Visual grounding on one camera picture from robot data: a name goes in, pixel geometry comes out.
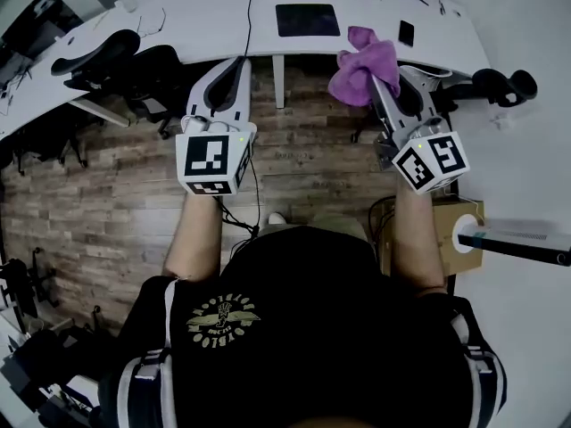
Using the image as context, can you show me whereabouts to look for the white tape roll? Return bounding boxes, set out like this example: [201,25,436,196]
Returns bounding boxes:
[451,213,485,254]

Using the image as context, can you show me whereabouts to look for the black wheeled stand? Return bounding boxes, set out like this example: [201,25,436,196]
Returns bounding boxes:
[0,247,59,320]

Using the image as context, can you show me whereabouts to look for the black office chair grey rim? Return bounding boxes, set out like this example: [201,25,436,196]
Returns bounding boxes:
[51,29,142,93]

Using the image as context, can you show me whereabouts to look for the long grey device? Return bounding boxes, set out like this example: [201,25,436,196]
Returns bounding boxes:
[457,218,571,268]

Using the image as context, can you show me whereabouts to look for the person's left forearm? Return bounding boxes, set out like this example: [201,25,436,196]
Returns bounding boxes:
[162,192,224,283]

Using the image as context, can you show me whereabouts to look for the person's khaki trousers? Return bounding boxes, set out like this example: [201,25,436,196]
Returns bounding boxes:
[258,214,368,243]

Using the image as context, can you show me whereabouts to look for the black-framed eyeglasses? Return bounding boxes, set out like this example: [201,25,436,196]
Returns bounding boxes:
[136,7,167,37]

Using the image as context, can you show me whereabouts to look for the purple cloth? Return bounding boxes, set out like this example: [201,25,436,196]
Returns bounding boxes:
[327,25,401,107]

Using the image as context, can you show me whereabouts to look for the black mouse pad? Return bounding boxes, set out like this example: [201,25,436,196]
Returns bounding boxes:
[275,3,342,38]

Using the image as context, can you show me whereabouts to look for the black power plug cable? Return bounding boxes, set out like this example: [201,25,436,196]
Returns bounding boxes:
[243,0,272,60]

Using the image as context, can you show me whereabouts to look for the person's right forearm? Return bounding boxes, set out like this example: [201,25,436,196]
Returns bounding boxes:
[390,180,447,293]

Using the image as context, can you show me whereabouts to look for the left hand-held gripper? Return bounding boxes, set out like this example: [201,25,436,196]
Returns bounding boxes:
[175,57,259,197]

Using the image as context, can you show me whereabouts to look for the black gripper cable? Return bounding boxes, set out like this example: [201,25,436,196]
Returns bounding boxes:
[212,156,262,258]

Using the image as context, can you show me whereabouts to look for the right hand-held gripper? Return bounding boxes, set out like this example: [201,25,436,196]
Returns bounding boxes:
[368,65,471,195]

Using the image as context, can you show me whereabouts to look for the white-edged shoulder strap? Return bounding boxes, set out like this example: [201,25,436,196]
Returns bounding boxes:
[116,278,175,428]
[450,303,508,428]

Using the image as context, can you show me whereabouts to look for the person's black printed t-shirt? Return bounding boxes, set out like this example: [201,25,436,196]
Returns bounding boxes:
[97,225,508,428]

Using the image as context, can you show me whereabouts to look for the cardboard box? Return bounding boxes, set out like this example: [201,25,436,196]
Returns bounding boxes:
[378,198,485,278]

